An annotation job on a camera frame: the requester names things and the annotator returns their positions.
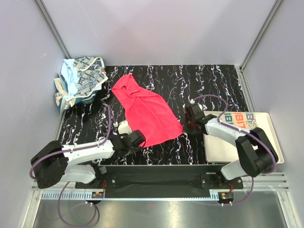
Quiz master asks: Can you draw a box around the red pink towel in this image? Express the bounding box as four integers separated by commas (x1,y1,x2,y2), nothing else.
112,75,183,147

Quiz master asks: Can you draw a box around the cream rabbit print towel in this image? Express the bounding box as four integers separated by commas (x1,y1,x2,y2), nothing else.
220,112,260,129

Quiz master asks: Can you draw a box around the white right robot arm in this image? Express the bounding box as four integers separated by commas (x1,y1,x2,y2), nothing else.
183,103,278,188

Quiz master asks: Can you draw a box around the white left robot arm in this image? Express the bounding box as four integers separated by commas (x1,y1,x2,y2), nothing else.
29,130,146,189

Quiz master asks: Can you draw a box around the white plastic tray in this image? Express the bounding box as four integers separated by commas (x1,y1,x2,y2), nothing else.
204,112,284,164

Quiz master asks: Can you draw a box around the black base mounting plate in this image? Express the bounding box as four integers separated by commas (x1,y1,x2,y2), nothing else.
76,164,243,190

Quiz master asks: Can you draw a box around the teal patterned towel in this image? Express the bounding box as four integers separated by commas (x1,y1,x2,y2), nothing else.
54,78,102,116

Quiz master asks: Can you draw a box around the navy cream patterned towel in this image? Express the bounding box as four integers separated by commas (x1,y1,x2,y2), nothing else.
73,57,108,98

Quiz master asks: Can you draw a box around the white light blue towel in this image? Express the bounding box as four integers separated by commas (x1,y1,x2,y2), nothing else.
60,59,79,101

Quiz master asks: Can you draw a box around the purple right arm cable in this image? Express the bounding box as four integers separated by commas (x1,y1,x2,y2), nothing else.
193,95,277,206

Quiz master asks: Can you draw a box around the aluminium rail frame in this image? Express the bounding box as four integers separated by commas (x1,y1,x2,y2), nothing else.
23,172,301,228

